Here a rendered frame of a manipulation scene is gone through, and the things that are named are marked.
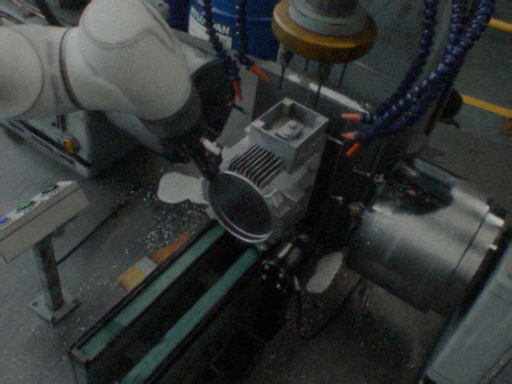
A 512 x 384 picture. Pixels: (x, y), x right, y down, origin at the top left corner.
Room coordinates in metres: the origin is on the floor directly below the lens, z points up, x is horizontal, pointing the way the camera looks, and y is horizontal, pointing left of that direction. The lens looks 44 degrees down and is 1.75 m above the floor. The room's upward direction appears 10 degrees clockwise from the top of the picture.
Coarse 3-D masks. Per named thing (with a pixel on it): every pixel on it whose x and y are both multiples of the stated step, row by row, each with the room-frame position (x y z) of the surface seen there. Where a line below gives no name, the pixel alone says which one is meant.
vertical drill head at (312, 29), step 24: (288, 0) 0.92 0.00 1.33; (312, 0) 0.85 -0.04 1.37; (336, 0) 0.83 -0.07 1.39; (288, 24) 0.83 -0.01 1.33; (312, 24) 0.82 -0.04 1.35; (336, 24) 0.82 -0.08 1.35; (360, 24) 0.84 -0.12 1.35; (288, 48) 0.81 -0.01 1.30; (312, 48) 0.79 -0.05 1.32; (336, 48) 0.79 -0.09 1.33; (360, 48) 0.81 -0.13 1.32
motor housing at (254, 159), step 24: (240, 144) 0.83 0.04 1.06; (240, 168) 0.72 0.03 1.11; (264, 168) 0.73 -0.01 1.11; (216, 192) 0.76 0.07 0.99; (240, 192) 0.81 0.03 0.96; (264, 192) 0.69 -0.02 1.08; (216, 216) 0.73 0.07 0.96; (240, 216) 0.75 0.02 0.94; (264, 216) 0.77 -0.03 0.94; (288, 216) 0.69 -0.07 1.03; (264, 240) 0.68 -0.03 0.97
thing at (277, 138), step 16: (272, 112) 0.86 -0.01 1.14; (288, 112) 0.88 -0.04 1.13; (304, 112) 0.88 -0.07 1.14; (256, 128) 0.80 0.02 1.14; (272, 128) 0.84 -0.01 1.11; (288, 128) 0.82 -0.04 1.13; (304, 128) 0.86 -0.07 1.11; (320, 128) 0.83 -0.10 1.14; (256, 144) 0.79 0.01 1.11; (272, 144) 0.78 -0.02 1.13; (288, 144) 0.76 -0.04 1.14; (304, 144) 0.78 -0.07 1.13; (320, 144) 0.85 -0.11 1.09; (288, 160) 0.76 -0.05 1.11; (304, 160) 0.79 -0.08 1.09
